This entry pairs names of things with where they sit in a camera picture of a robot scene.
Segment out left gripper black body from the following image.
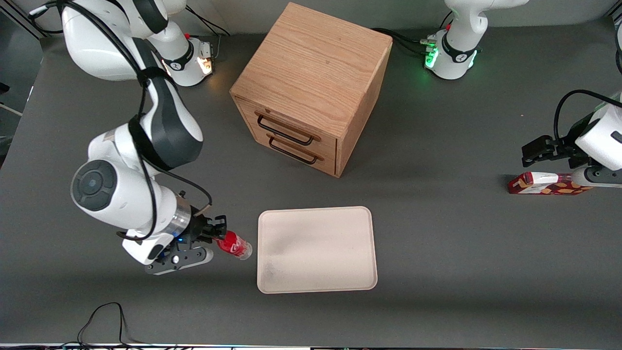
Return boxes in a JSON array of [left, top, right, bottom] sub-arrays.
[[550, 136, 591, 168]]

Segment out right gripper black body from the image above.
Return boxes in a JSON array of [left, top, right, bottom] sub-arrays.
[[187, 214, 214, 246]]

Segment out red soda can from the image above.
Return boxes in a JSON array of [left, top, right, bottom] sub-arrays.
[[214, 231, 253, 262]]

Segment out cream plastic tray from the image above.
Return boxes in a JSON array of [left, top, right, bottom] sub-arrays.
[[257, 206, 378, 295]]

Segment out red snack carton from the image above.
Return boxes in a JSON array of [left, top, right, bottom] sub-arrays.
[[508, 172, 594, 196]]

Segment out wooden lower drawer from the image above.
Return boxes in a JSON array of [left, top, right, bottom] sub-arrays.
[[245, 122, 337, 175]]

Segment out wooden drawer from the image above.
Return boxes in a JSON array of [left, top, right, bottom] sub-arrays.
[[245, 122, 337, 175], [241, 100, 337, 157]]

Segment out wooden upper drawer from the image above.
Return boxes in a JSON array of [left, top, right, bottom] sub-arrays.
[[241, 100, 337, 157]]

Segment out wooden drawer cabinet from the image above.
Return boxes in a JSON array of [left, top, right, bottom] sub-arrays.
[[229, 2, 393, 178]]

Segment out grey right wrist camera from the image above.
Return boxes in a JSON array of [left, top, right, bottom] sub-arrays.
[[145, 247, 213, 276]]

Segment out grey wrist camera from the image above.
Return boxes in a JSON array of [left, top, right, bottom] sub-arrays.
[[145, 247, 213, 276], [571, 167, 622, 189]]

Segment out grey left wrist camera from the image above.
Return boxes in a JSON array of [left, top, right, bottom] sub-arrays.
[[571, 167, 622, 189]]

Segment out black lower drawer handle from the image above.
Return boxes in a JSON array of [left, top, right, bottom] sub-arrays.
[[266, 134, 325, 165]]

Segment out black drawer handle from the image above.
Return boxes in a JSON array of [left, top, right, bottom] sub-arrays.
[[266, 134, 325, 165], [255, 113, 322, 146]]

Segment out black upper drawer handle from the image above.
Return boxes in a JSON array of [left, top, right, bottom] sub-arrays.
[[255, 113, 322, 146]]

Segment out black looped table cable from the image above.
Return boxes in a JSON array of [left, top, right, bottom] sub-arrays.
[[78, 302, 146, 347]]

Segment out black left arm base cable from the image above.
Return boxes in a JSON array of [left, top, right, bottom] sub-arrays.
[[372, 28, 438, 55]]

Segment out black arm base cable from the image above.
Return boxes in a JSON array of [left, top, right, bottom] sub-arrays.
[[185, 7, 231, 59], [372, 28, 438, 55]]

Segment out black right arm base cable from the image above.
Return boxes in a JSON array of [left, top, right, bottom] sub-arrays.
[[185, 7, 231, 59]]

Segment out black frame rail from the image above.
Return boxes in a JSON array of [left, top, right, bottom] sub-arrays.
[[0, 7, 52, 39]]

